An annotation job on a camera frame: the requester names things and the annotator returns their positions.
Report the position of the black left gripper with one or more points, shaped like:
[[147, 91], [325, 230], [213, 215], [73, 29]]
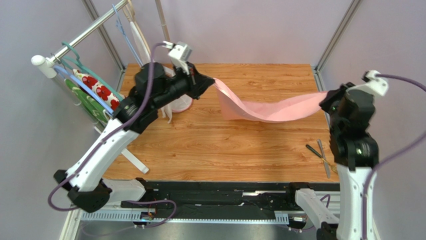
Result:
[[198, 83]]

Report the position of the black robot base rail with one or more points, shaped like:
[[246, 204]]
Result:
[[211, 200]]

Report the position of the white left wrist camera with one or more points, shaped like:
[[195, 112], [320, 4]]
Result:
[[179, 54]]

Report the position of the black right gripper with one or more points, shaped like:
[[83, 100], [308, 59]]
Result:
[[331, 101]]

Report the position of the beige hanger with white cloth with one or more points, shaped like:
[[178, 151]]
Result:
[[143, 54]]

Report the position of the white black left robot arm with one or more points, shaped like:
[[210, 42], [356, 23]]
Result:
[[153, 89]]

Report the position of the teal plastic hanger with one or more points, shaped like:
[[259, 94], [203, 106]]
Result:
[[85, 69]]

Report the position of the light blue thin hanger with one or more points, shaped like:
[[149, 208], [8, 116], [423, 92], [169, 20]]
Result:
[[120, 27]]

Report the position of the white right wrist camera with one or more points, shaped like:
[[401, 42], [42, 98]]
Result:
[[374, 85]]

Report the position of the green patterned cloth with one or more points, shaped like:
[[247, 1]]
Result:
[[90, 104]]

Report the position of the pink cloth napkin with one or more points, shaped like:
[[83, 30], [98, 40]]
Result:
[[290, 109]]

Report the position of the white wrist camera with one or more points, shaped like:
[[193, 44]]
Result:
[[179, 54], [374, 85]]

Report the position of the red floral white cloth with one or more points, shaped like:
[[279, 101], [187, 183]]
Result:
[[98, 88]]

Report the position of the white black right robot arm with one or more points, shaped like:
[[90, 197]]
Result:
[[356, 153]]

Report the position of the metal clothes rack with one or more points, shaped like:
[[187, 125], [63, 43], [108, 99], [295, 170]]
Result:
[[46, 64]]

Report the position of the blue plastic hanger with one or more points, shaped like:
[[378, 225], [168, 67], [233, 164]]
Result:
[[64, 72]]

